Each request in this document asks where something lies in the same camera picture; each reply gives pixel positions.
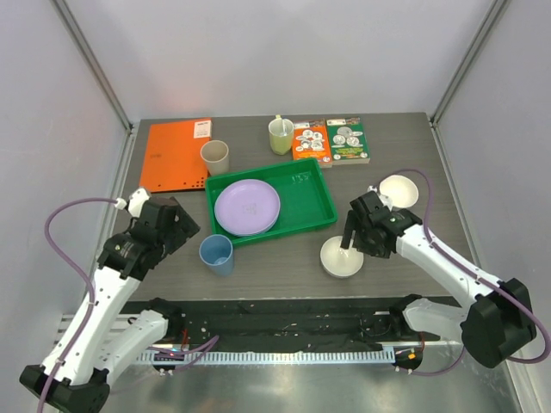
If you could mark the white slotted cable duct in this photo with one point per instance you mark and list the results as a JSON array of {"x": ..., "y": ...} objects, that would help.
[{"x": 385, "y": 356}]

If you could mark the green book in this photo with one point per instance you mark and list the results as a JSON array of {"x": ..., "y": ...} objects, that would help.
[{"x": 347, "y": 140}]

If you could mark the white spoon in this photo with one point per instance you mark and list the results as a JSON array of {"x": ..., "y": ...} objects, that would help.
[{"x": 281, "y": 126}]

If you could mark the green cup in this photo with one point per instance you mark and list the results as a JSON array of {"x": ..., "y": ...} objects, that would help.
[{"x": 280, "y": 145}]

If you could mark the green plastic bin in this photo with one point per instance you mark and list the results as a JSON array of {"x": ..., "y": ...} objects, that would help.
[{"x": 306, "y": 202}]

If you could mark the blue plate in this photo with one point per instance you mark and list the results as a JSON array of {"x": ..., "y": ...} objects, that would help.
[{"x": 243, "y": 225}]

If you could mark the orange folder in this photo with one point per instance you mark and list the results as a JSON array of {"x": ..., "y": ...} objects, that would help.
[{"x": 172, "y": 161}]

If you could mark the blue cup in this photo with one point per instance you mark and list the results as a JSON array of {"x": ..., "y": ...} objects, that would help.
[{"x": 217, "y": 252}]

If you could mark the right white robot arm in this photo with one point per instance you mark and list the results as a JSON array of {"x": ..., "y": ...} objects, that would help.
[{"x": 490, "y": 317}]

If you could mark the purple plate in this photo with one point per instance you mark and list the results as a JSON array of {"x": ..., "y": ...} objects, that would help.
[{"x": 251, "y": 196}]

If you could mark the white bowl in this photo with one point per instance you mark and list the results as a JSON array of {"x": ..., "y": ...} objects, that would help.
[
  {"x": 339, "y": 262},
  {"x": 398, "y": 192}
]

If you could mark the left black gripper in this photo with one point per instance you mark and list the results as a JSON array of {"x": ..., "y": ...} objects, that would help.
[{"x": 185, "y": 227}]

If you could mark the orange book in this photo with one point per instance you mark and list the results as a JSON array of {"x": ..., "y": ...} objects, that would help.
[{"x": 311, "y": 141}]

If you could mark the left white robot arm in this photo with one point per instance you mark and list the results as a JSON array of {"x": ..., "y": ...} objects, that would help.
[{"x": 79, "y": 373}]

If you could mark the beige cup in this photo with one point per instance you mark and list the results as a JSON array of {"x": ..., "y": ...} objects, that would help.
[{"x": 215, "y": 155}]

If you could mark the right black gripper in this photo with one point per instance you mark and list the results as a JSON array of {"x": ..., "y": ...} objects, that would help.
[{"x": 358, "y": 221}]

